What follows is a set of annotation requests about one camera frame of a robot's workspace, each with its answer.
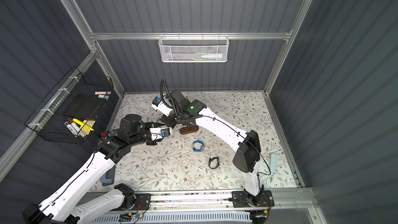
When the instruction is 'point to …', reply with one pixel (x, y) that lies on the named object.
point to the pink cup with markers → (103, 136)
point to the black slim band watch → (210, 159)
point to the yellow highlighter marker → (82, 124)
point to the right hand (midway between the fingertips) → (161, 121)
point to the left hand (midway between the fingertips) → (164, 126)
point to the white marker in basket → (71, 128)
